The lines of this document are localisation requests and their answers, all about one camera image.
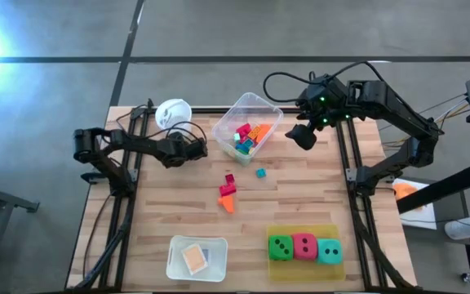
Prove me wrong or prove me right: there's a white shoe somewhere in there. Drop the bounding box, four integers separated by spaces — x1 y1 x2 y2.
444 220 470 241

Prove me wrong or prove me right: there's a white plastic cup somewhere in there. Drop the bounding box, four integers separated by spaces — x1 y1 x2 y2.
154 98 193 134

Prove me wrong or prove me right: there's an orange object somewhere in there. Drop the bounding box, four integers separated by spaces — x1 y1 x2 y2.
393 182 420 202

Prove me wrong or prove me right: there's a black metal stand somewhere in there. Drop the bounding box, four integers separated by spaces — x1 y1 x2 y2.
0 174 40 294

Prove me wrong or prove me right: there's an orange long toy block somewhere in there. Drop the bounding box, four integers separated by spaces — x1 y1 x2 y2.
255 123 273 144

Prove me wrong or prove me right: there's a red two-stud toy brick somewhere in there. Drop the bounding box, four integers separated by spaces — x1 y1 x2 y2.
219 182 237 198
236 122 252 140

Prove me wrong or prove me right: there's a teal foam die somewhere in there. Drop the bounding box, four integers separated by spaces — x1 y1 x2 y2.
316 238 344 265

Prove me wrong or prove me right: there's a red foam die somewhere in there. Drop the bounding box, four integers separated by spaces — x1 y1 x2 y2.
291 233 319 261

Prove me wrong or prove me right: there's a white paper sheet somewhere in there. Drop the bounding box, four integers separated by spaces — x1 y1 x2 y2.
392 178 438 230

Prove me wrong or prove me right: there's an orange playing card box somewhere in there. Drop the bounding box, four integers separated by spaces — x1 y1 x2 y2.
180 243 210 275

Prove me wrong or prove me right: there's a thin black hanging cable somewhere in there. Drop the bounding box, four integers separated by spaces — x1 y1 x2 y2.
82 188 118 281

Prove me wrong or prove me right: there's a yellow translucent plastic bin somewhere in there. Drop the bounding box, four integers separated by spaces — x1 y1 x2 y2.
266 224 347 283

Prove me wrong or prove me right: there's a clear plastic container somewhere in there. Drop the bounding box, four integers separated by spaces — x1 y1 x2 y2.
211 91 284 167

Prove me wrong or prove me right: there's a thin grey cable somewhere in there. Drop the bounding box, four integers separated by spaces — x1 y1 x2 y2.
418 92 469 116

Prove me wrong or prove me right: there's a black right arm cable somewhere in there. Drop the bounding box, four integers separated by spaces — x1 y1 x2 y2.
263 60 387 104

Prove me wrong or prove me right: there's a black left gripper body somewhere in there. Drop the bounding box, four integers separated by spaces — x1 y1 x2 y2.
180 137 209 161

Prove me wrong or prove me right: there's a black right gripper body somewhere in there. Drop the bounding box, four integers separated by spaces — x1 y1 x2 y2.
298 75 350 130

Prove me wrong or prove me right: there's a white plastic bin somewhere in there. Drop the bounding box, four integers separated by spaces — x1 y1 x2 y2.
166 234 228 283

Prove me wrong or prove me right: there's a black diagonal bar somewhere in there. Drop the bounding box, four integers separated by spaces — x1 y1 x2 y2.
396 161 470 214

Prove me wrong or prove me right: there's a green foam die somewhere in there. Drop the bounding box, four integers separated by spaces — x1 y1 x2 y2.
268 234 295 261

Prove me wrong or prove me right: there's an orange wedge toy block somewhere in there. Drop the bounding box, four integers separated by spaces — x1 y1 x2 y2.
217 194 236 215

